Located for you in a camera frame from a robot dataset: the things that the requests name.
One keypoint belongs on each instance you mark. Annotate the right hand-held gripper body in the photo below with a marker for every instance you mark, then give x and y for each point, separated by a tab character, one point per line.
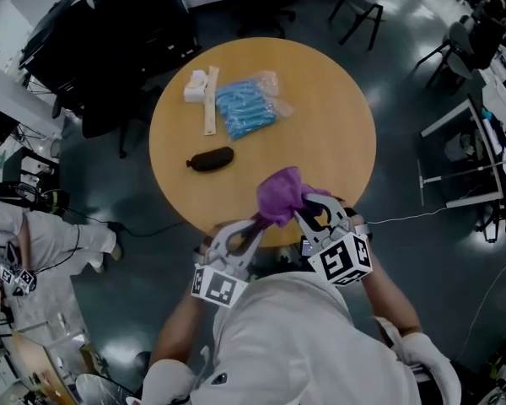
341	260

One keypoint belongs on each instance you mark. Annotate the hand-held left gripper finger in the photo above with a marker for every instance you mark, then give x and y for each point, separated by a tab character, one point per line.
232	231
253	247

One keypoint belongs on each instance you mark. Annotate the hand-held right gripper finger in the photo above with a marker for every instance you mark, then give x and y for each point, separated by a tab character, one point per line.
314	232
335	209

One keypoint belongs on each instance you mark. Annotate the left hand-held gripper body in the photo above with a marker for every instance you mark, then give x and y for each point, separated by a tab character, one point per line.
219	283

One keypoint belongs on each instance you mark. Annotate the purple cloth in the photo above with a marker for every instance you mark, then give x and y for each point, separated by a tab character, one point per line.
278	192

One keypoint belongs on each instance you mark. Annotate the person's right forearm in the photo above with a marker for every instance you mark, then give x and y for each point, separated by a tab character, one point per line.
390	298

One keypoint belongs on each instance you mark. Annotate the person's left forearm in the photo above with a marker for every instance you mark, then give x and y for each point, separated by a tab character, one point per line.
181	331

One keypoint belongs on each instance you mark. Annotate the black zip pouch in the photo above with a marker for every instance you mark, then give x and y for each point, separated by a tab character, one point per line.
213	159

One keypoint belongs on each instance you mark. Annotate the person's white shirt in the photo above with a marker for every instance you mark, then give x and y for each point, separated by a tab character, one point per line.
286	344

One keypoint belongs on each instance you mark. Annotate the clear bag of blue items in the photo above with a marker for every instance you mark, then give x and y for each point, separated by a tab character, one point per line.
244	108

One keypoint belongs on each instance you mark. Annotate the white mop pole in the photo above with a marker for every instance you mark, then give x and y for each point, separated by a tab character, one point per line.
455	175

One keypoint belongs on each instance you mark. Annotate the beige wooden ruler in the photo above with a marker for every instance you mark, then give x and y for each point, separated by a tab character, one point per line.
210	108

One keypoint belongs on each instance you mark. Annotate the white-framed desk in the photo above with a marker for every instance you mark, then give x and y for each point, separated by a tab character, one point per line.
485	154

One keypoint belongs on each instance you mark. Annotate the wooden desk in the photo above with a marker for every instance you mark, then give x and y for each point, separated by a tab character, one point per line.
42	365

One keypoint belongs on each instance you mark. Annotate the grey chair with black legs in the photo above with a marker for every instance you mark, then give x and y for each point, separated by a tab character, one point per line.
461	53
358	4

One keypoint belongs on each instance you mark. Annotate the black office chair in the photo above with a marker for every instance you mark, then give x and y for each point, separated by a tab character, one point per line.
263	2

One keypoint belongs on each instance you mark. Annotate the black cabinet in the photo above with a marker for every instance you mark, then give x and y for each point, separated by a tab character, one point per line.
143	19

